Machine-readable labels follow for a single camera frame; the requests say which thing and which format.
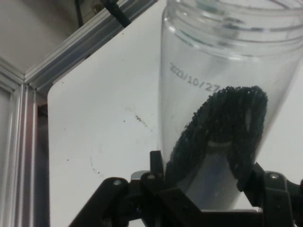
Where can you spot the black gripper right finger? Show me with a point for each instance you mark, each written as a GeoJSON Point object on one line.
{"type": "Point", "coordinates": [281, 201]}

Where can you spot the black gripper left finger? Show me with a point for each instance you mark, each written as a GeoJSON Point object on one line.
{"type": "Point", "coordinates": [116, 203]}

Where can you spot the black seeds heap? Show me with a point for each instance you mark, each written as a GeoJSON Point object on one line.
{"type": "Point", "coordinates": [225, 113]}

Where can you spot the clear plastic jar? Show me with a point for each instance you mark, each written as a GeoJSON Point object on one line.
{"type": "Point", "coordinates": [201, 59]}

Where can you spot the black tripod stand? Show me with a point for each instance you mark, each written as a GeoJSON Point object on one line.
{"type": "Point", "coordinates": [117, 13]}

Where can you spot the aluminium frame rail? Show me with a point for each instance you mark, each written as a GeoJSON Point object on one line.
{"type": "Point", "coordinates": [82, 45]}
{"type": "Point", "coordinates": [21, 153]}

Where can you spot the aluminium frame post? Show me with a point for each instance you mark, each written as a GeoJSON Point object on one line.
{"type": "Point", "coordinates": [10, 68]}

